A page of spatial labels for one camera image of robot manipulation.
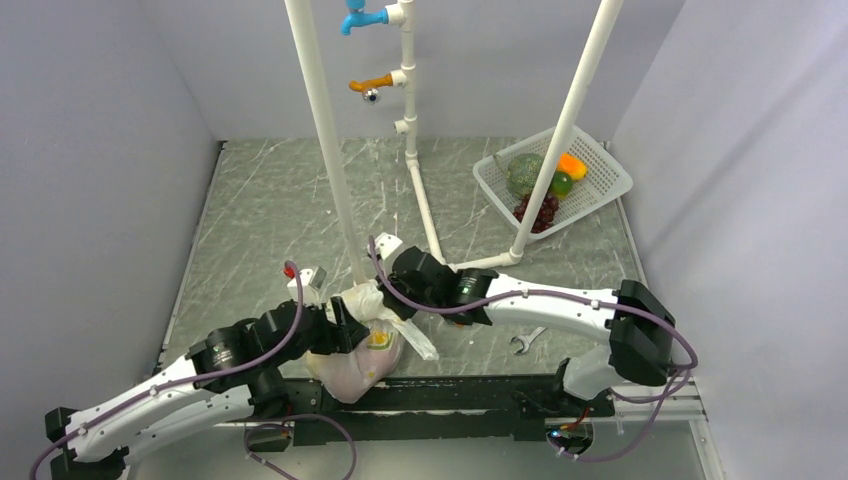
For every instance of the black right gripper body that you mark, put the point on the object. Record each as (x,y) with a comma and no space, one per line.
(427,297)

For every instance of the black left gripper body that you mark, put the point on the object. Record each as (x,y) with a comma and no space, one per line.
(321,337)

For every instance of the white printed plastic bag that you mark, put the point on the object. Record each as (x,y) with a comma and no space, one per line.
(348,376)

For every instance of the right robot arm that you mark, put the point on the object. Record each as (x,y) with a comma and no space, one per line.
(631,329)

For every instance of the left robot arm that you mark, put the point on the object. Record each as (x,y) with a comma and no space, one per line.
(235,369)

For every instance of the purple fake grapes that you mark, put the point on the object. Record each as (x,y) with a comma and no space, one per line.
(540,212)

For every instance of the green fake melon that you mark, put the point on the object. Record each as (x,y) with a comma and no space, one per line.
(522,173)

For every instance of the green fake lime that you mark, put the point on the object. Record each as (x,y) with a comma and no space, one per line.
(561,185)

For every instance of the orange fake fruit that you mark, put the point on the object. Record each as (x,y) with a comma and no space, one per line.
(572,166)

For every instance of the silver wrench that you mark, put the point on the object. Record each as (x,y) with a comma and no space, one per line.
(523,342)

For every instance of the silver metal ball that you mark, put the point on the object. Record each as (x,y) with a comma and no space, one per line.
(371,96)

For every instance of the orange tap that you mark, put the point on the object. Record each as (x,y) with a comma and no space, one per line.
(371,84)

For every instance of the white plastic basket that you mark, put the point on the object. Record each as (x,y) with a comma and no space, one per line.
(590,179)

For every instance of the blue tap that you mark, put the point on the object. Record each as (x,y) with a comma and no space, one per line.
(357,17)

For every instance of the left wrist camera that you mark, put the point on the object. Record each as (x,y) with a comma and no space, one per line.
(305,283)

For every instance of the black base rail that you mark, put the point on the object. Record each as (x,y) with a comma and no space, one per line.
(521,407)

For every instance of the white pvc pipe frame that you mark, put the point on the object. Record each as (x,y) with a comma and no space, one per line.
(402,14)

